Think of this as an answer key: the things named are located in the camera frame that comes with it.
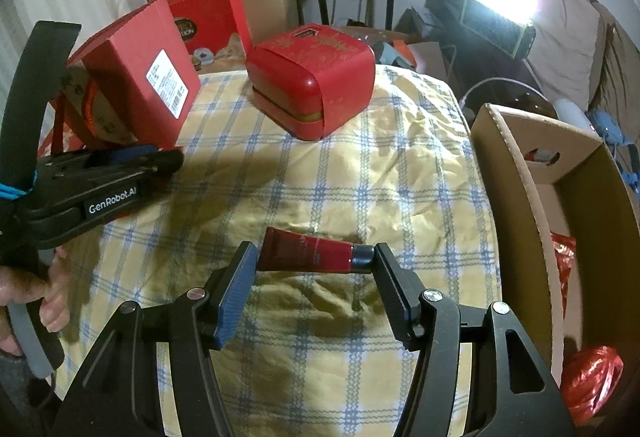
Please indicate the red rounded gift box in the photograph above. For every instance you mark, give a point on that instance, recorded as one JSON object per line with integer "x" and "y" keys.
{"x": 300, "y": 82}

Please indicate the white curtain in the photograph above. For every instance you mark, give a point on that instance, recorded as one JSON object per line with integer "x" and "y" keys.
{"x": 15, "y": 27}

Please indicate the red plastic bag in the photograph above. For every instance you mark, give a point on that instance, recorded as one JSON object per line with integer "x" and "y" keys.
{"x": 590, "y": 377}

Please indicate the brown patterned pillow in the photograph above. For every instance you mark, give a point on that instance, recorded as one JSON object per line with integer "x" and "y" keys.
{"x": 620, "y": 67}

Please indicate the yellow blue checked cloth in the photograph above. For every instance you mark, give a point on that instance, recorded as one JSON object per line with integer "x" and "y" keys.
{"x": 380, "y": 177}

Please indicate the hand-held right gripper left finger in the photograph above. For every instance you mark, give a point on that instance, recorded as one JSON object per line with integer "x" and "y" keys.
{"x": 237, "y": 292}

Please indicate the small cardboard box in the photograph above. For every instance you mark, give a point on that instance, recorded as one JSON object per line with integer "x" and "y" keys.
{"x": 432, "y": 59}

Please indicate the light blue toy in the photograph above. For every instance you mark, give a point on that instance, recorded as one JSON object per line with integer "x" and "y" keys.
{"x": 612, "y": 129}

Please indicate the grey cushion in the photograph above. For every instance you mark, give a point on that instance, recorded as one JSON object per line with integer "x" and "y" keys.
{"x": 555, "y": 27}

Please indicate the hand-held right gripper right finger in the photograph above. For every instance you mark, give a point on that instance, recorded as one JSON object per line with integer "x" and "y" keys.
{"x": 392, "y": 297}

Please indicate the large red gift box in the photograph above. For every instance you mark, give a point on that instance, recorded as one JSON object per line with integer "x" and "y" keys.
{"x": 210, "y": 7}

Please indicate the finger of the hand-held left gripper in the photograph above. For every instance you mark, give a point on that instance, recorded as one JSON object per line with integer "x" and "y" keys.
{"x": 125, "y": 153}
{"x": 162, "y": 162}

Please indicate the red cosmetic tube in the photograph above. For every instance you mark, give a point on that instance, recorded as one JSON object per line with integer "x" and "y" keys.
{"x": 310, "y": 253}

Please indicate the bright work lamp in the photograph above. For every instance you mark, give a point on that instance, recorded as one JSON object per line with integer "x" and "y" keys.
{"x": 500, "y": 37}

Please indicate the white round object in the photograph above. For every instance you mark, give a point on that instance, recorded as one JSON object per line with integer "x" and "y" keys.
{"x": 570, "y": 111}

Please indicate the person's left hand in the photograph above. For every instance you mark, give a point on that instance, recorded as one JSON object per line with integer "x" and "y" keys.
{"x": 52, "y": 307}

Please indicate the blue orange object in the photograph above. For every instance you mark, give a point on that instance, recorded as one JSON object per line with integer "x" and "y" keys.
{"x": 400, "y": 53}

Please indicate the red foil packet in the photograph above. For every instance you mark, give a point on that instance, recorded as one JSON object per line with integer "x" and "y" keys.
{"x": 565, "y": 262}

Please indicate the red decorated gift bag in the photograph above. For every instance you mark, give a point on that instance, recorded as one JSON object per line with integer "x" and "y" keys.
{"x": 140, "y": 67}

